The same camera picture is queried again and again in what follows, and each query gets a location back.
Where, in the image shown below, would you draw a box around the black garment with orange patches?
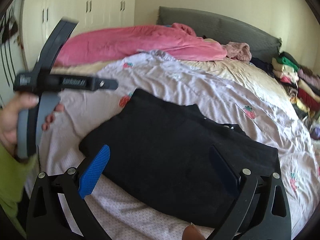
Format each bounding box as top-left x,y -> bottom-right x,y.
79,89 -> 280,228

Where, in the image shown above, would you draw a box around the stack of folded clothes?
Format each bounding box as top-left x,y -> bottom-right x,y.
272,52 -> 319,120

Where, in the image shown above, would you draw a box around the left hand red nails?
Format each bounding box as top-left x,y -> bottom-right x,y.
1,93 -> 39,157

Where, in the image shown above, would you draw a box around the green left sleeve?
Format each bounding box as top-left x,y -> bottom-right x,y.
0,145 -> 36,239

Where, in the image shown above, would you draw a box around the lilac strawberry print sheet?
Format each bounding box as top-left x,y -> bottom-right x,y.
25,51 -> 319,237

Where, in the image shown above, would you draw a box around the white wardrobe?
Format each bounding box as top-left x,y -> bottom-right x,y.
21,0 -> 138,46

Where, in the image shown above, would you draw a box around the dark navy garment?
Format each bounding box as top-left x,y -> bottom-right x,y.
250,57 -> 274,77

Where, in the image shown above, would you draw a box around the pink blanket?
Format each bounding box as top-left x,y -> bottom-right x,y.
55,23 -> 227,67

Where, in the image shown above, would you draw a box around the dusty pink crumpled garment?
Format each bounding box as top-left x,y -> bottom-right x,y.
222,42 -> 252,62

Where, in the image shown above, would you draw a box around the grey headboard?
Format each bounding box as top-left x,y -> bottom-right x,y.
157,7 -> 281,63

